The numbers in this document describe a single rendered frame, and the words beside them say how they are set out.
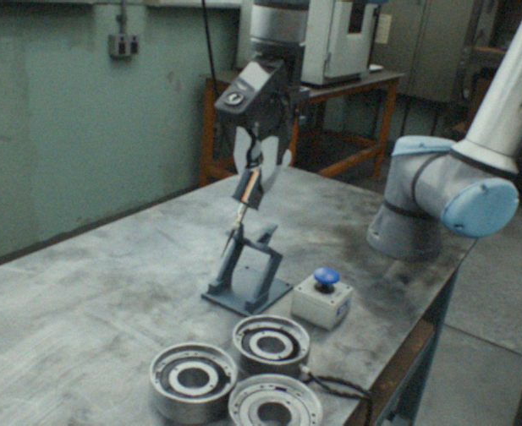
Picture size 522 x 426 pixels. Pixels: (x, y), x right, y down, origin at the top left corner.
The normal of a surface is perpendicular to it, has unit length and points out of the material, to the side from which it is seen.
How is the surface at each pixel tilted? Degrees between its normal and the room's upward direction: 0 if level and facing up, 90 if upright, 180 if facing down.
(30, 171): 90
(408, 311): 0
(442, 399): 0
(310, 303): 90
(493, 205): 97
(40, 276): 0
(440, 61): 90
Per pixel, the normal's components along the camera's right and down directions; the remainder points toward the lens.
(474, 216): 0.26, 0.52
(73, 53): 0.83, 0.30
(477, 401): 0.11, -0.91
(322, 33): -0.55, 0.28
